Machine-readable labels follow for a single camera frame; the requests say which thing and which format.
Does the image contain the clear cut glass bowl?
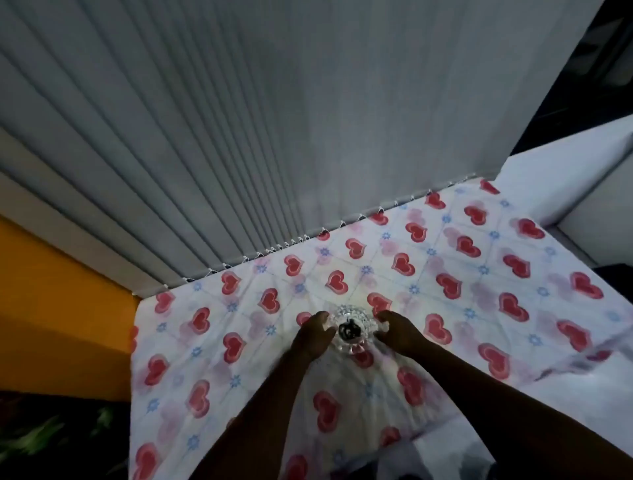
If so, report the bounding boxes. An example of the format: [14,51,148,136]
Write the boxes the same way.
[328,305,379,355]

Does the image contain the person's right forearm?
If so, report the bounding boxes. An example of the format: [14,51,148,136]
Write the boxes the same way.
[406,341,633,480]

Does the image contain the grey vertical window blinds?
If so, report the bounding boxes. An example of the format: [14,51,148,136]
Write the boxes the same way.
[0,0,605,299]

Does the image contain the white sofa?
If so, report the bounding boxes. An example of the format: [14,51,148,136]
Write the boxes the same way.
[495,115,633,268]

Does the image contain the person's left forearm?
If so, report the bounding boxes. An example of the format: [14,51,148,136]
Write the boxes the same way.
[189,346,327,480]

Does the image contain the person's left hand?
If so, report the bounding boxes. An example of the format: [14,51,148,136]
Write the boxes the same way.
[291,311,338,364]

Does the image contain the white red heart print cloth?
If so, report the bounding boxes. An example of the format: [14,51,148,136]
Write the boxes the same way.
[128,179,633,480]

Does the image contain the person's right hand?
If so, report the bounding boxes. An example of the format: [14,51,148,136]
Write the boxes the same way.
[374,311,429,358]

